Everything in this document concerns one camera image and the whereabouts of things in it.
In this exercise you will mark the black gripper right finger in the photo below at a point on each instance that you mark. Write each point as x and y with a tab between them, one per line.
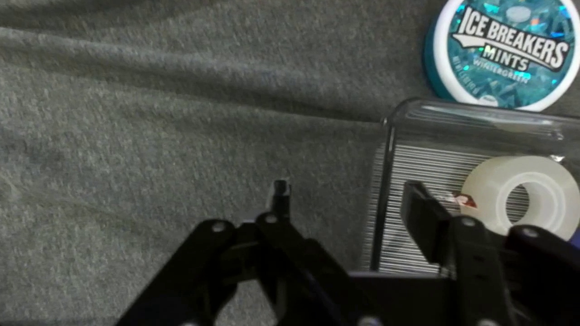
526	278

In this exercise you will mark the clear three-compartment storage container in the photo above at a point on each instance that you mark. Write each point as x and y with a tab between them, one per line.
439	144

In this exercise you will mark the grey fabric table cloth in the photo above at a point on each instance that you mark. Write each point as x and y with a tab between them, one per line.
123	124

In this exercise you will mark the top white tape roll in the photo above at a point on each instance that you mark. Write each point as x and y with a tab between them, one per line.
515	191

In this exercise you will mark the Ice Breakers mints tin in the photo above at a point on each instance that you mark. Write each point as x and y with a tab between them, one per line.
518	55

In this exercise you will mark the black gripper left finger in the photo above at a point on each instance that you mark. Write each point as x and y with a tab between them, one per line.
299	280

